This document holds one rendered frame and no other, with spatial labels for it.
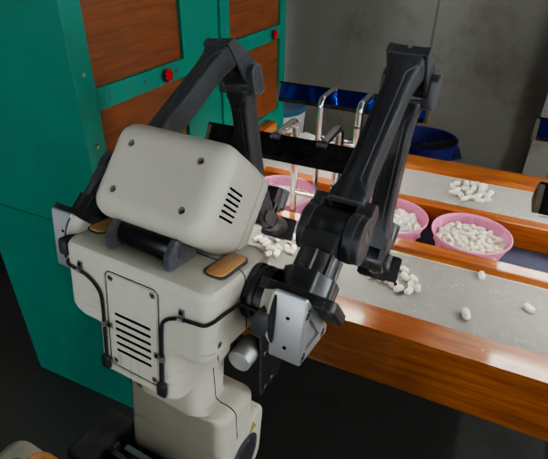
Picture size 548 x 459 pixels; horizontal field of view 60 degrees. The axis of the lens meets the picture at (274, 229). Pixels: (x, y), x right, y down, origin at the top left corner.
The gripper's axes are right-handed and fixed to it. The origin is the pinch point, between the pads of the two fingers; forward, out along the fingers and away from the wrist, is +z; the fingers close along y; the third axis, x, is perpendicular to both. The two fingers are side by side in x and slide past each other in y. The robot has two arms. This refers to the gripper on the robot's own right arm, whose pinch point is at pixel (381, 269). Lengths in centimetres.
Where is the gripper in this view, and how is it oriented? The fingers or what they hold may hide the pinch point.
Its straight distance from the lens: 133.0
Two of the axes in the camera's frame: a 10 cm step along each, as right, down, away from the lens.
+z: 3.0, 1.9, 9.4
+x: -3.0, 9.5, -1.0
